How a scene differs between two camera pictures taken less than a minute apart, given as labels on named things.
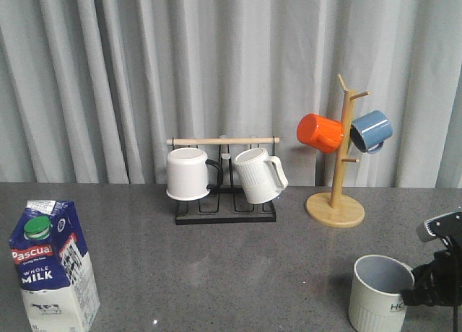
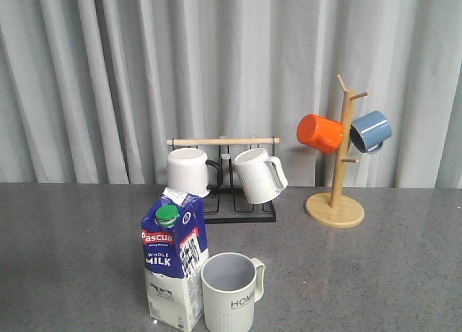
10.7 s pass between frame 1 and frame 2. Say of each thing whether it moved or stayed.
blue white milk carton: moved
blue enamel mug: stayed
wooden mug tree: stayed
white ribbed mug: stayed
